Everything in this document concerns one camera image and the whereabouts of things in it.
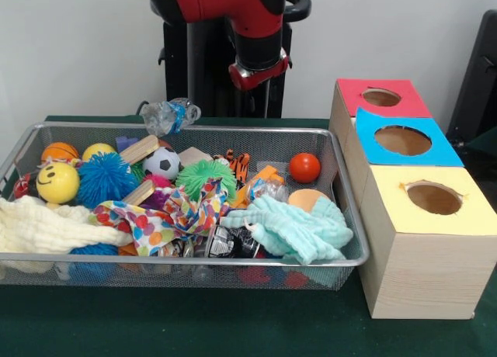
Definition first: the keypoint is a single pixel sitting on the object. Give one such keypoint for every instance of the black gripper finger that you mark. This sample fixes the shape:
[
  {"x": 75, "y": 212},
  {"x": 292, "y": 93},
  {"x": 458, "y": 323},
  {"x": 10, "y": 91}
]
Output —
[
  {"x": 249, "y": 101},
  {"x": 267, "y": 99}
]

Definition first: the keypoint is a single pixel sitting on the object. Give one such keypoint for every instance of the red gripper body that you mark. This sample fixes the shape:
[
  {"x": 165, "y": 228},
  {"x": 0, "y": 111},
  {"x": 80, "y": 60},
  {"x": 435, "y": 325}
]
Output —
[{"x": 260, "y": 71}]

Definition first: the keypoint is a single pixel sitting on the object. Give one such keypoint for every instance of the orange striped tiger plush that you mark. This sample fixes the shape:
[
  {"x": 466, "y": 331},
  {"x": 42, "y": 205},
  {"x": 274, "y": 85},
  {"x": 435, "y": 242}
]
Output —
[{"x": 239, "y": 164}]

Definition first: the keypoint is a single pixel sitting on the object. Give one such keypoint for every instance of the crushed clear plastic bottle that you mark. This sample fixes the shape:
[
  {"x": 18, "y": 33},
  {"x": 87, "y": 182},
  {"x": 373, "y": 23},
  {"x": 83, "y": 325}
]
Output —
[{"x": 167, "y": 116}]

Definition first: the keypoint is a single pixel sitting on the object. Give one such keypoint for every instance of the mint green cloth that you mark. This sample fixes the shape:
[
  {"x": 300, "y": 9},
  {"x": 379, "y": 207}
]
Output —
[{"x": 295, "y": 229}]

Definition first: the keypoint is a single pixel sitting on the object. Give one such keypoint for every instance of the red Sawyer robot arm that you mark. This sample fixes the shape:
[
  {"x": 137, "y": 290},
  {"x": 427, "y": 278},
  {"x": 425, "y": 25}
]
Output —
[{"x": 241, "y": 15}]

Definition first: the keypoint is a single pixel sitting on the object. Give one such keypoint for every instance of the shallow clear mesh bin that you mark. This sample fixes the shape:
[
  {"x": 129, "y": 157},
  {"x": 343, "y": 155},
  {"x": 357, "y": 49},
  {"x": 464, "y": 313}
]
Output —
[{"x": 342, "y": 217}]

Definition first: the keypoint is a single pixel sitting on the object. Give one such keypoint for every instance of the wooden box with three holes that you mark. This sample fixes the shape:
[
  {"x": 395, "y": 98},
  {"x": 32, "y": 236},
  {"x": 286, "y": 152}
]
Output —
[{"x": 419, "y": 264}]

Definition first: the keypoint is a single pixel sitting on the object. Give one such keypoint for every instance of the orange flat plastic toy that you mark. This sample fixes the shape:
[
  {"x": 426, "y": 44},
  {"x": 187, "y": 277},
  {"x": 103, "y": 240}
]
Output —
[{"x": 268, "y": 177}]

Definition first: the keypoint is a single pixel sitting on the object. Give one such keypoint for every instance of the red ball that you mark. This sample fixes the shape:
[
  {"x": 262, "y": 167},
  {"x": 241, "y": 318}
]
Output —
[{"x": 304, "y": 168}]

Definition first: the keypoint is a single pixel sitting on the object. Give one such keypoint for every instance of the green furry monster toy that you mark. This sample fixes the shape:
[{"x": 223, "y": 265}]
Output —
[{"x": 206, "y": 177}]

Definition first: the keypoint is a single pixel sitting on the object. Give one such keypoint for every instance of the toy hamburger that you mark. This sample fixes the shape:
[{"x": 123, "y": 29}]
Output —
[{"x": 304, "y": 199}]

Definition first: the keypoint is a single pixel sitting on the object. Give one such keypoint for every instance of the colourful polka dot cloth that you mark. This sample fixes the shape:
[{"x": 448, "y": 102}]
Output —
[{"x": 155, "y": 221}]

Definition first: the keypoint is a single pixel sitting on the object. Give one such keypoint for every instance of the blue spiky ball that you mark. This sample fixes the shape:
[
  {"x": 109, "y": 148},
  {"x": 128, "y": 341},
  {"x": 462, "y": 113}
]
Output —
[
  {"x": 95, "y": 250},
  {"x": 107, "y": 178}
]

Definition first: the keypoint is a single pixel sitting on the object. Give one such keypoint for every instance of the orange toy basketball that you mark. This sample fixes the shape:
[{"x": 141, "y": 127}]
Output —
[{"x": 60, "y": 151}]

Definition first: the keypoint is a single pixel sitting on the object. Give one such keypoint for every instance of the large yellow ball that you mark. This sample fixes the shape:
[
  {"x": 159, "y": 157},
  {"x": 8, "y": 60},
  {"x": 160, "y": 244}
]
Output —
[{"x": 58, "y": 183}]

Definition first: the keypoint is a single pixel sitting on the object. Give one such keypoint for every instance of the black stand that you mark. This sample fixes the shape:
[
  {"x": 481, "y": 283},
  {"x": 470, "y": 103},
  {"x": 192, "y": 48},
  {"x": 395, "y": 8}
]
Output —
[{"x": 477, "y": 85}]

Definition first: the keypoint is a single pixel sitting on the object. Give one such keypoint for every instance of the dark green table cloth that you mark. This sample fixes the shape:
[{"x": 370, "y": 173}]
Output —
[{"x": 194, "y": 326}]

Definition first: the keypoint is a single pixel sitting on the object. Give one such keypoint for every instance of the cream yellow cloth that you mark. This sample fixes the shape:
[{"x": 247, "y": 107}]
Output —
[{"x": 43, "y": 225}]

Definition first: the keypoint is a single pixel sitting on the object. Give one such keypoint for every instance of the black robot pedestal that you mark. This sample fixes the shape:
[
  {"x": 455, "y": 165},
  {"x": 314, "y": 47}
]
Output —
[{"x": 198, "y": 70}]

